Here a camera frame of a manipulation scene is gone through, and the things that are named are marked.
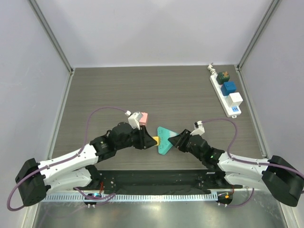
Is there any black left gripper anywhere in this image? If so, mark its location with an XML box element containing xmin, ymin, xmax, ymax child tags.
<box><xmin>115</xmin><ymin>124</ymin><xmax>157</xmax><ymax>150</ymax></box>

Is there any yellow cube plug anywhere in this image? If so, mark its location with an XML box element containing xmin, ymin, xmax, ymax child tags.
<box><xmin>152</xmin><ymin>136</ymin><xmax>160</xmax><ymax>146</ymax></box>

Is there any pink cube plug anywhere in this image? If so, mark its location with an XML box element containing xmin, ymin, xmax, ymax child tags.
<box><xmin>139</xmin><ymin>112</ymin><xmax>148</xmax><ymax>125</ymax></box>

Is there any teal triangular socket adapter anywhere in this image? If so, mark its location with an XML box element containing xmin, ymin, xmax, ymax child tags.
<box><xmin>157</xmin><ymin>126</ymin><xmax>178</xmax><ymax>155</ymax></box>

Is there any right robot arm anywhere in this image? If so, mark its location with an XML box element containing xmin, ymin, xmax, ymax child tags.
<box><xmin>168</xmin><ymin>130</ymin><xmax>304</xmax><ymax>207</ymax></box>

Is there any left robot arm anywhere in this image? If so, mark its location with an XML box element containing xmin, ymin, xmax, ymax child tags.
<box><xmin>15</xmin><ymin>122</ymin><xmax>158</xmax><ymax>207</ymax></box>

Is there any white cube plug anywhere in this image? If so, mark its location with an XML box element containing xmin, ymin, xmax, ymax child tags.
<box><xmin>226</xmin><ymin>92</ymin><xmax>243</xmax><ymax>108</ymax></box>

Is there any blue cube plug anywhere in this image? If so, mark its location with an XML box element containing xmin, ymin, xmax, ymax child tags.
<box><xmin>221</xmin><ymin>81</ymin><xmax>237</xmax><ymax>96</ymax></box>

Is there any dark green cube plug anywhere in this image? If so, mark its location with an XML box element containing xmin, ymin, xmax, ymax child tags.
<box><xmin>216</xmin><ymin>71</ymin><xmax>230</xmax><ymax>85</ymax></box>

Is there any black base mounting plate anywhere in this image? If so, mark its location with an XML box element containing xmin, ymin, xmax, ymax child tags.
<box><xmin>78</xmin><ymin>170</ymin><xmax>243</xmax><ymax>195</ymax></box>

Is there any white power strip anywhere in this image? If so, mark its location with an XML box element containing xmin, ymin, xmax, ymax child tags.
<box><xmin>209</xmin><ymin>75</ymin><xmax>242</xmax><ymax>119</ymax></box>

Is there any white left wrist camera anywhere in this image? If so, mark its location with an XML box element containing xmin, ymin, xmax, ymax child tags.
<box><xmin>124</xmin><ymin>110</ymin><xmax>143</xmax><ymax>129</ymax></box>

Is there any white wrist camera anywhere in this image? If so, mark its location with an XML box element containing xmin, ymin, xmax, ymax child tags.
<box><xmin>190</xmin><ymin>121</ymin><xmax>205</xmax><ymax>136</ymax></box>
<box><xmin>124</xmin><ymin>110</ymin><xmax>143</xmax><ymax>129</ymax></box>

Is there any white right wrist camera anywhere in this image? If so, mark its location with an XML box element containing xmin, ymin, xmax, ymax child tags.
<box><xmin>190</xmin><ymin>121</ymin><xmax>205</xmax><ymax>136</ymax></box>

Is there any white slotted cable duct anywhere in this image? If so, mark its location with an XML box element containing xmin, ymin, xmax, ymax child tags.
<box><xmin>42</xmin><ymin>192</ymin><xmax>218</xmax><ymax>203</ymax></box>

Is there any white coiled power cord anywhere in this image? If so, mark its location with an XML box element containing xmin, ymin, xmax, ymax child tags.
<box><xmin>207</xmin><ymin>62</ymin><xmax>218</xmax><ymax>76</ymax></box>

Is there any right aluminium frame post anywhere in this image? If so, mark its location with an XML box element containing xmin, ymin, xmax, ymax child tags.
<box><xmin>236</xmin><ymin>0</ymin><xmax>282</xmax><ymax>71</ymax></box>

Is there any aluminium frame post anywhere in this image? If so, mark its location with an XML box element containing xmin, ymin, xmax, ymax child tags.
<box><xmin>28</xmin><ymin>0</ymin><xmax>74</xmax><ymax>75</ymax></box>
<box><xmin>236</xmin><ymin>0</ymin><xmax>282</xmax><ymax>71</ymax></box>

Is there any left aluminium frame post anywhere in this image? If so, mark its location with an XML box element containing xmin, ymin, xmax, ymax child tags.
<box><xmin>28</xmin><ymin>0</ymin><xmax>74</xmax><ymax>75</ymax></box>

